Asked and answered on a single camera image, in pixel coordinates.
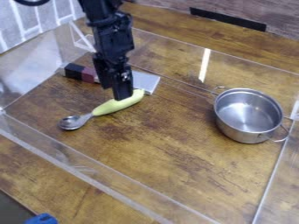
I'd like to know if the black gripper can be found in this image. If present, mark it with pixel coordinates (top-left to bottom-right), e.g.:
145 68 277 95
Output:
90 11 134 101

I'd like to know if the spoon with yellow handle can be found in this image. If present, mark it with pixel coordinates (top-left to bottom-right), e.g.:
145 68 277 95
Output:
58 89 145 130

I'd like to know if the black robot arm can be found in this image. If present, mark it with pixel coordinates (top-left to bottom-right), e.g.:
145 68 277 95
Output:
78 0 134 101

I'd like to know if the silver metal pot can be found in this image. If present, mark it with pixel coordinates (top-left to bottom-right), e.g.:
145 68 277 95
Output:
213 87 289 144

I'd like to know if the blue object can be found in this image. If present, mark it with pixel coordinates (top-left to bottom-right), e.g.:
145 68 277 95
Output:
22 213 58 224

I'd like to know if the clear acrylic triangular bracket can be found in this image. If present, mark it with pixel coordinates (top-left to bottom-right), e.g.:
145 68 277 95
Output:
69 22 96 53

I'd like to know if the black cable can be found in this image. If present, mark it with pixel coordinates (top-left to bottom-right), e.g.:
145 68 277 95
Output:
13 0 51 7

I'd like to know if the black wall strip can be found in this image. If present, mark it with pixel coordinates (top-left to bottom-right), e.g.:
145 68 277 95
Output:
189 7 266 32

